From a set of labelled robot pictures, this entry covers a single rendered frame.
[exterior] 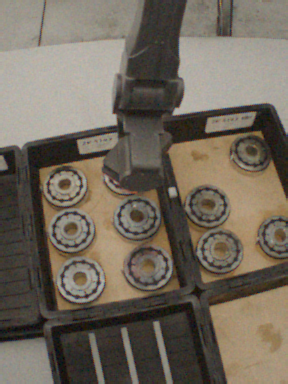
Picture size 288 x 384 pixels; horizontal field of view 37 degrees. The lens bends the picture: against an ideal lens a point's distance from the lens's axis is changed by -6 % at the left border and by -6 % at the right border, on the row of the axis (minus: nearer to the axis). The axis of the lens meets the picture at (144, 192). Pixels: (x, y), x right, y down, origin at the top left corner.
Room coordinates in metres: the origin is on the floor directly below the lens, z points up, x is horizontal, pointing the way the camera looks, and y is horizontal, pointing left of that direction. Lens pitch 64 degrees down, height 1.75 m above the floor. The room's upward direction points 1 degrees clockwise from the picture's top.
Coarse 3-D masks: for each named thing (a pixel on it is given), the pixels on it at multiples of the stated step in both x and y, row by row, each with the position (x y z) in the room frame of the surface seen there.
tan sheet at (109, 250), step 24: (48, 168) 0.51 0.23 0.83; (96, 168) 0.51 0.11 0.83; (96, 192) 0.45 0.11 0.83; (144, 192) 0.45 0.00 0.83; (48, 216) 0.39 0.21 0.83; (96, 216) 0.39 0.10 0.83; (48, 240) 0.33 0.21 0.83; (96, 240) 0.33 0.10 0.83; (120, 240) 0.33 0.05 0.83; (168, 240) 0.34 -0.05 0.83; (120, 264) 0.28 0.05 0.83; (120, 288) 0.23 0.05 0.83; (168, 288) 0.23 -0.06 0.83
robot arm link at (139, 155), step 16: (112, 96) 0.36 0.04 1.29; (112, 112) 0.34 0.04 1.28; (128, 112) 0.34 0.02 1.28; (144, 112) 0.35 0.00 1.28; (160, 112) 0.35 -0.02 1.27; (128, 128) 0.32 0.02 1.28; (144, 128) 0.32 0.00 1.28; (160, 128) 0.32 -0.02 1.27; (128, 144) 0.31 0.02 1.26; (144, 144) 0.30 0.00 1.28; (128, 160) 0.28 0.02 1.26; (144, 160) 0.28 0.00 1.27; (160, 160) 0.29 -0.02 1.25; (128, 176) 0.27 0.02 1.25; (144, 176) 0.27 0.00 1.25; (160, 176) 0.27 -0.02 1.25
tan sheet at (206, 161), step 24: (192, 144) 0.58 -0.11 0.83; (216, 144) 0.58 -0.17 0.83; (192, 168) 0.52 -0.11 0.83; (216, 168) 0.52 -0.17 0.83; (240, 192) 0.46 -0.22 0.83; (264, 192) 0.46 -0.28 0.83; (240, 216) 0.40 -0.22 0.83; (264, 216) 0.40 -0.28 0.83; (192, 240) 0.34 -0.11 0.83; (240, 240) 0.34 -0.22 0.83; (240, 264) 0.28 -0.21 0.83; (264, 264) 0.28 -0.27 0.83
